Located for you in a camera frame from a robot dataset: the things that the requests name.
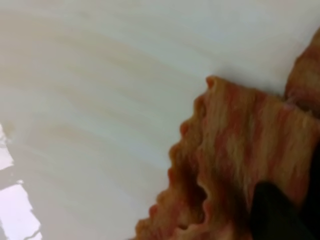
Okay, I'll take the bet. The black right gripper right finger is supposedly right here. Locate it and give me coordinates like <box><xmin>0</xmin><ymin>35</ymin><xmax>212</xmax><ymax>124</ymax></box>
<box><xmin>308</xmin><ymin>143</ymin><xmax>320</xmax><ymax>240</ymax></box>

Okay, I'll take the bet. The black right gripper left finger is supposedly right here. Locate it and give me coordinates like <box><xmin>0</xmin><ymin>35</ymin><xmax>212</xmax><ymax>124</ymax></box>
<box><xmin>250</xmin><ymin>182</ymin><xmax>316</xmax><ymax>240</ymax></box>

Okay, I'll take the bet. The orange stained rag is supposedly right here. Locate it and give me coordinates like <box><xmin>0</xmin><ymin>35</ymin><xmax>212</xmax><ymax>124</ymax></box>
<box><xmin>135</xmin><ymin>32</ymin><xmax>320</xmax><ymax>240</ymax></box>

